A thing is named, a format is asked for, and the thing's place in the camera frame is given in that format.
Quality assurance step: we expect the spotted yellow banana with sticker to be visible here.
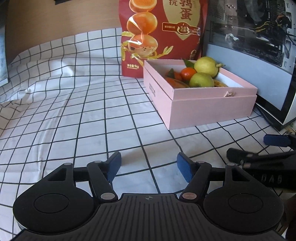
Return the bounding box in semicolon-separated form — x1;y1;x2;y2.
213;79;228;87

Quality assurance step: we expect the yellow-green pear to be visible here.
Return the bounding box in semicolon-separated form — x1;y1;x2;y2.
194;56;225;78

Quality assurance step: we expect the tangerine with green leaf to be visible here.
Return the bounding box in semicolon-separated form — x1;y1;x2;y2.
165;68;183;81

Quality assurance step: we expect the dark monitor screen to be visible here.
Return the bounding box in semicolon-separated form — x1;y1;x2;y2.
0;0;10;86

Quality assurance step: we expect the computer case glass panel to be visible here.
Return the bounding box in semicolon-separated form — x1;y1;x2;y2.
203;0;295;130

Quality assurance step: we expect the pink cardboard box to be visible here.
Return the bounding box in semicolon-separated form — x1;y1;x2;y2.
143;59;257;130

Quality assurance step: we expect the green pear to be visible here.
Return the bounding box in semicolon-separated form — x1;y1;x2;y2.
189;73;214;87

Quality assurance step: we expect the red egg packaging bag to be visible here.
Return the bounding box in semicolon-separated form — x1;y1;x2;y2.
118;0;208;78

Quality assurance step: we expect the white black-grid tablecloth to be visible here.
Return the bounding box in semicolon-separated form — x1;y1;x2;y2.
1;28;284;240

